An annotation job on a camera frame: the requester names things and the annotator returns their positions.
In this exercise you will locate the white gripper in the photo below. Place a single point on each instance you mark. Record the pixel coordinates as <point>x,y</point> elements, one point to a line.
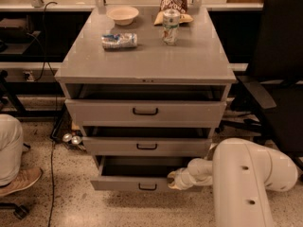
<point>188,178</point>

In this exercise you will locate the grey bottom drawer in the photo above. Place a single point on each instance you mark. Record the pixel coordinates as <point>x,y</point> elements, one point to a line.
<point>135,173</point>

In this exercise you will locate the grey drawer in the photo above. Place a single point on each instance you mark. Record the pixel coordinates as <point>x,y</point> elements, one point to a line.
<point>135,173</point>
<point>133,146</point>
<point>150,113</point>

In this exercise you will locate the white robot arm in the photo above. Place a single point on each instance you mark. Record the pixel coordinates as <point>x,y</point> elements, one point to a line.
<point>240,172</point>

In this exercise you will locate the grey drawer cabinet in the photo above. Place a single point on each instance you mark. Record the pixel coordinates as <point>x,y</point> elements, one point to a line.
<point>194,69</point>

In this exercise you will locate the grey middle drawer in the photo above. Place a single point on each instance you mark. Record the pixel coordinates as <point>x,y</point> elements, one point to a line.
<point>133,146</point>

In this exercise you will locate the grey top drawer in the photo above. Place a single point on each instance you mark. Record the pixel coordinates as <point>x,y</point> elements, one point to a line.
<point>150,113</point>

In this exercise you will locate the black office chair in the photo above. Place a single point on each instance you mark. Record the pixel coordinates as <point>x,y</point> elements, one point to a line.
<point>271,87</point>

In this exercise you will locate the tan sneaker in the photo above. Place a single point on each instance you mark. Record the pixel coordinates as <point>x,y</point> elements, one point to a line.
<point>24,180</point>

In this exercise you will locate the black chair base left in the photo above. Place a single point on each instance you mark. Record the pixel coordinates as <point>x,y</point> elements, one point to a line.
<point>19,211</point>

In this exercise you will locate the clear plastic water bottle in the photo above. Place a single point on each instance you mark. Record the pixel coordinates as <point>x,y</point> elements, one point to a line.
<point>171,18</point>

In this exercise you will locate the person leg beige trousers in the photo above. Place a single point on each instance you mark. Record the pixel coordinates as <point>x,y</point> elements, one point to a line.
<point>11,145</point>

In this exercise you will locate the beige paper bowl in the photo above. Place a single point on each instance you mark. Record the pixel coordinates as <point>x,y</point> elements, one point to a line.
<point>123,15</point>

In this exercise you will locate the brown chip bag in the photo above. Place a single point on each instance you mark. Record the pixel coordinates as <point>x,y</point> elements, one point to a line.
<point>180,5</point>

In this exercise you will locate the wall power outlet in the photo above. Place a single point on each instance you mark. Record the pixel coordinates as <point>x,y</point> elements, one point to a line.
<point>28,76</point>

